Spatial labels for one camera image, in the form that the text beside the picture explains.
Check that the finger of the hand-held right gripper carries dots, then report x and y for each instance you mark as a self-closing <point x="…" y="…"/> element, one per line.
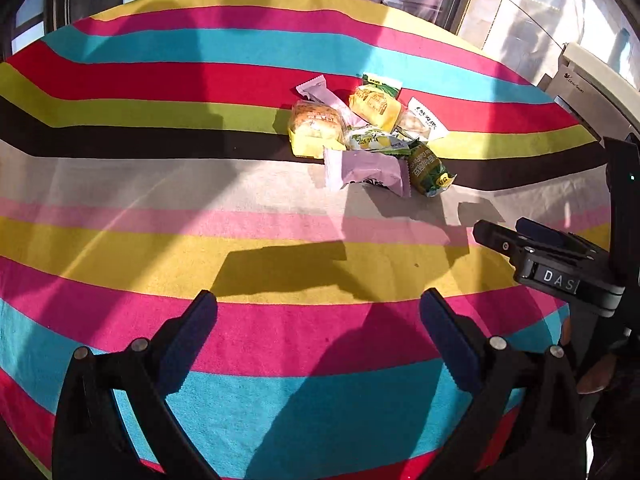
<point x="500" y="242"/>
<point x="545" y="234"/>

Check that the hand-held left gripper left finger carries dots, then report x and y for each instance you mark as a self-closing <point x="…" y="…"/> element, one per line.
<point x="192" y="330"/>

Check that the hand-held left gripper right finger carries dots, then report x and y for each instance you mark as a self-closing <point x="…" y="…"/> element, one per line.
<point x="445" y="340"/>

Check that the white nut snack packet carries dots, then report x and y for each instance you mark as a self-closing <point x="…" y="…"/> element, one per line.
<point x="425" y="120"/>

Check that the green white lemon packet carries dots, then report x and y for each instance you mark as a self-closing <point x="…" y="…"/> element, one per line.
<point x="372" y="140"/>

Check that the yellow cake packet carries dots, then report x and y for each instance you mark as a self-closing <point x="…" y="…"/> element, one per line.
<point x="375" y="107"/>

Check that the orange bread packet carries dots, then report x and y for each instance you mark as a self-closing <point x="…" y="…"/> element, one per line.
<point x="312" y="127"/>

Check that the small pink snack packet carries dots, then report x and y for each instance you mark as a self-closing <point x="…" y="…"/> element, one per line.
<point x="320" y="94"/>

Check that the person's right hand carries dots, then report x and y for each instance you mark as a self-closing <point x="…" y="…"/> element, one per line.
<point x="595" y="375"/>

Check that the striped colourful cloth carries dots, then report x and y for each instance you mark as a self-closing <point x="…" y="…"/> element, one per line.
<point x="250" y="260"/>

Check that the dark green leaf-print packet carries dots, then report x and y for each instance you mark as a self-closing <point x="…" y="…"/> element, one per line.
<point x="430" y="170"/>

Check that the large lilac snack packet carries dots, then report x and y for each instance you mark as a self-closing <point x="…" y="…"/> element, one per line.
<point x="365" y="170"/>

